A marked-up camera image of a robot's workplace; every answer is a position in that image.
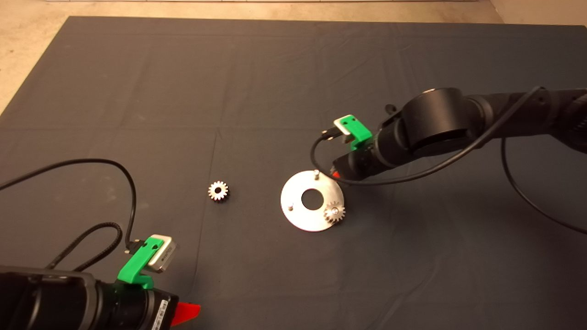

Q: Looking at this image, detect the steel planetary gear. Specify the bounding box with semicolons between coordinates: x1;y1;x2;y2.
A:
324;202;347;225
208;181;230;203

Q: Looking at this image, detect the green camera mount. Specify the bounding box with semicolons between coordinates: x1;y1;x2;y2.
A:
342;115;373;151
117;235;165;289

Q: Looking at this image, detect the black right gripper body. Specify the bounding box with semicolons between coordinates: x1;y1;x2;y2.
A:
332;135;399;182

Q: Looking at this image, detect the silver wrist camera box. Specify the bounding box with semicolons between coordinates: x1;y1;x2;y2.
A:
148;234;178;274
333;115;356;143

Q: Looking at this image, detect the dark grey table cloth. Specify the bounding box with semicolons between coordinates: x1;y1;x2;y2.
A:
0;16;587;330

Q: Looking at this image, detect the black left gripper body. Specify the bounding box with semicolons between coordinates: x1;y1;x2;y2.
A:
112;282;180;330

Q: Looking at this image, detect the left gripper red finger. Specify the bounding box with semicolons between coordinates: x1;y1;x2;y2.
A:
174;302;201;327

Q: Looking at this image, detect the thin black camera cable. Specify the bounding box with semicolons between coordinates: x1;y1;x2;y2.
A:
310;86;587;235
0;159;144;253

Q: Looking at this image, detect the round metal carrier plate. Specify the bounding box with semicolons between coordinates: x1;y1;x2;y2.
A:
281;170;345;232

